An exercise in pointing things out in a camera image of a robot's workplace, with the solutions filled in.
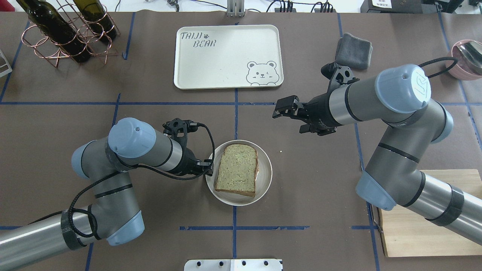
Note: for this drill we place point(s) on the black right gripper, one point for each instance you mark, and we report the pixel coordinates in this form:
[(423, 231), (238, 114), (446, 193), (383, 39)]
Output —
[(319, 109)]

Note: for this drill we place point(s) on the black device top right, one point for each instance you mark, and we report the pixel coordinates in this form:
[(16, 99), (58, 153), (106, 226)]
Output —
[(409, 6)]

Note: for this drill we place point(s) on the white round plate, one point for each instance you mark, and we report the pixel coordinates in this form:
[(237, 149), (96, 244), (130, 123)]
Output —
[(262, 182)]

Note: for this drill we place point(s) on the wooden cutting board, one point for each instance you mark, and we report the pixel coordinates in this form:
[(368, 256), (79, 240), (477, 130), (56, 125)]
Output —
[(406, 234)]

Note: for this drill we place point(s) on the dark wine bottle lower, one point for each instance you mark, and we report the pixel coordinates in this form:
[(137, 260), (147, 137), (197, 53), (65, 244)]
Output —
[(93, 11)]

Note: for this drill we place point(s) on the dark wine bottle upper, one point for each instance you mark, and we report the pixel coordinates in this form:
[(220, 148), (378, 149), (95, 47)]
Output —
[(53, 25)]

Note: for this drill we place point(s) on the pink bowl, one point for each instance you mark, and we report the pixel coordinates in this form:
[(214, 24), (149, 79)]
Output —
[(462, 70)]

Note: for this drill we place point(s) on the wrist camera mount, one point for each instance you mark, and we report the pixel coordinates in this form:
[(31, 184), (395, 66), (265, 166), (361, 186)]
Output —
[(178, 129), (339, 76)]

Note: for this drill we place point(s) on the grey folded cloth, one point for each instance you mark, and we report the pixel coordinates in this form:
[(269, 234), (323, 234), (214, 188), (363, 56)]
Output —
[(353, 52)]

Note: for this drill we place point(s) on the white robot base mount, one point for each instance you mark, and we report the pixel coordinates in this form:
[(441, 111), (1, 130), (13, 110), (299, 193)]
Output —
[(234, 265)]

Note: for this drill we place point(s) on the copper wire wine rack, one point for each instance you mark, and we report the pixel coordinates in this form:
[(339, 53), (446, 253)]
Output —
[(77, 30)]

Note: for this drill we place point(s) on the white wire rack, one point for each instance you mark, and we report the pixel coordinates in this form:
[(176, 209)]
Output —
[(5, 67)]

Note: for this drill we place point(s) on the white bear tray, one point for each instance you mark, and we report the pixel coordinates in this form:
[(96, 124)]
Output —
[(230, 56)]

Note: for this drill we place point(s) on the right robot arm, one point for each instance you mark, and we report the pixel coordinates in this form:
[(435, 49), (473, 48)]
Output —
[(402, 98)]

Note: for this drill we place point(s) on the metal cutting board handle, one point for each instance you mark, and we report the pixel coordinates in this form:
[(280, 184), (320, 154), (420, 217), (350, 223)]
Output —
[(374, 214)]

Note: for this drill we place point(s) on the grey metal post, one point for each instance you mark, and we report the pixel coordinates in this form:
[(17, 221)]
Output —
[(236, 8)]

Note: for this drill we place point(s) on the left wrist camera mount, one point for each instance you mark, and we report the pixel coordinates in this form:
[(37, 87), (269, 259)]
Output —
[(178, 129)]

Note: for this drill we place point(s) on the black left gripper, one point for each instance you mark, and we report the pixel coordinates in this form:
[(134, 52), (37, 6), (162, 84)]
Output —
[(188, 162)]

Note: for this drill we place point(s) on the metal spoon in bowl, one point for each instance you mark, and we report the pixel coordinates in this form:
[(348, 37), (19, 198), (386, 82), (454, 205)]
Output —
[(472, 53)]

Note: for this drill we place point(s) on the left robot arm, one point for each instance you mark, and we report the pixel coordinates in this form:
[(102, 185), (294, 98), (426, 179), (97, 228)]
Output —
[(107, 208)]

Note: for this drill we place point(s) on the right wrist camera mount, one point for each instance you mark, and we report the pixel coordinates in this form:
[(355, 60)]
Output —
[(339, 76)]

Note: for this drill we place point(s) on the dark wine bottle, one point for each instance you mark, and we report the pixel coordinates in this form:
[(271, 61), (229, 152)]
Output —
[(93, 11), (53, 25)]

